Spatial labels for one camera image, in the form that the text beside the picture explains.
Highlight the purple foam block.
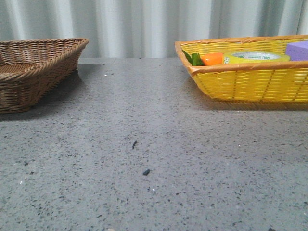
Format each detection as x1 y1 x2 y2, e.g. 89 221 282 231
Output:
285 40 308 61

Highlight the brown wicker basket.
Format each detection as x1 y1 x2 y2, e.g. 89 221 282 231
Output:
0 38 89 114

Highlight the orange toy carrot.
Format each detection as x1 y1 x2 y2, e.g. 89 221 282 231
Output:
182 50 223 66

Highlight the yellow wicker basket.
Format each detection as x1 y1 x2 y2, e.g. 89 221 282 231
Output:
175 35 308 103

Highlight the white pleated curtain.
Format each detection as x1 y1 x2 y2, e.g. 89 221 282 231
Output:
0 0 308 58

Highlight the yellow tape roll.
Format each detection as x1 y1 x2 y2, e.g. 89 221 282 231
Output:
222 51 290 64

